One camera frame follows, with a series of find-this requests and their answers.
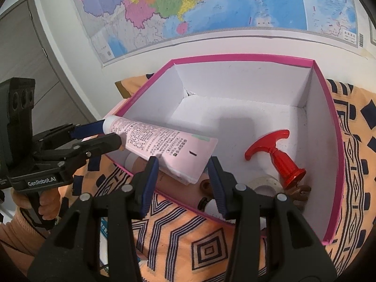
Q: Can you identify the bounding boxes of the red plastic toy hammer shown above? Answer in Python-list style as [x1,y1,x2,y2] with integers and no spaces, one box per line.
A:
[244,129,306,190]

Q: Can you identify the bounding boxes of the grey tape roll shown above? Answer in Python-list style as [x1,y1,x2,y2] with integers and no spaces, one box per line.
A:
[247,175,284,197]

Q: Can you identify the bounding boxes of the pink tube white cap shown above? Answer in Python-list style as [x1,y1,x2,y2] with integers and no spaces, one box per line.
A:
[103,115,218,185]

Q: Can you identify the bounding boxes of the pink tube leaf print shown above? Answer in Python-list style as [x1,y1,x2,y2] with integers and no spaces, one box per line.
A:
[124,153,213,209]

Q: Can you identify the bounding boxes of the large teal white medicine box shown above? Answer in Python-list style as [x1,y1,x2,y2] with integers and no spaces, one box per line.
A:
[99,217,149,276]

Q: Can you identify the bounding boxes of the white blue ointment tube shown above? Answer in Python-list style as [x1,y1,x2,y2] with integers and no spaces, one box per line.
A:
[198,197,236,224]

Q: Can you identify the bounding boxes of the person's left hand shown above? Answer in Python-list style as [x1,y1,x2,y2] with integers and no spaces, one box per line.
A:
[11,188,61,220]

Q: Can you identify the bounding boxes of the orange patterned blanket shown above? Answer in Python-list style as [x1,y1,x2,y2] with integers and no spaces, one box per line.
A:
[60,80,375,281]

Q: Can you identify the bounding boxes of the grey door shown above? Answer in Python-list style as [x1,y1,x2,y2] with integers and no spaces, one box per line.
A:
[1,0,96,133]

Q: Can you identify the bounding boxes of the pink cardboard box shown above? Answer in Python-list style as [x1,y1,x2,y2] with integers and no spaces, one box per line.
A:
[112,54,345,244]

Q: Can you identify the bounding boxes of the colourful wall map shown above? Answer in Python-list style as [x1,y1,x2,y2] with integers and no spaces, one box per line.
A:
[73,0,358,63]

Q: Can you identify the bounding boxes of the white wall sockets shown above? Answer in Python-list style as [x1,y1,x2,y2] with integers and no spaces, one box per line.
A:
[369,19,376,45]

